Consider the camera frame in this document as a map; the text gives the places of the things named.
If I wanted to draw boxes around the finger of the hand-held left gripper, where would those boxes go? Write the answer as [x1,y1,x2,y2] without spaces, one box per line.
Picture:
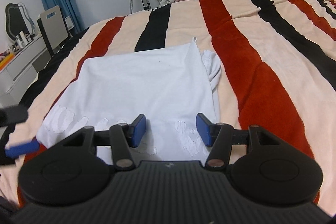
[5,140,40,158]

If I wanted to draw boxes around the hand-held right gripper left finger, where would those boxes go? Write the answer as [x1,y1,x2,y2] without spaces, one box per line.
[63,114,147,170]

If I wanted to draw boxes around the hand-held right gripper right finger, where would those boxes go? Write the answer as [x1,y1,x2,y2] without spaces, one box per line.
[196,113,275,169]

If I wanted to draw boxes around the white t-shirt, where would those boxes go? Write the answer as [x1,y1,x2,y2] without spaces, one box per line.
[37,36,222,161]

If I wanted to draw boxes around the white dressing table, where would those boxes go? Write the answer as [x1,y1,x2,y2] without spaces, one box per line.
[0,34,51,107]

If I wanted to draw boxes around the orange box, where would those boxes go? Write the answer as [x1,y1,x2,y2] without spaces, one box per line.
[0,54,14,69]

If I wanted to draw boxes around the group of cosmetic bottles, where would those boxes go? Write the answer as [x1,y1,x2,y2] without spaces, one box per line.
[0,29,36,57]

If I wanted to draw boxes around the red black striped blanket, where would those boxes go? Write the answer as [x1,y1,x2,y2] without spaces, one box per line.
[0,0,336,216]

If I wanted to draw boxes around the wavy framed mirror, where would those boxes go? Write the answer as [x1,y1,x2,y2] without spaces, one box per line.
[5,3,35,45]

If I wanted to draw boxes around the white black chair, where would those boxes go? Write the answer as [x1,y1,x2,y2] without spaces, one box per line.
[37,5,73,57]

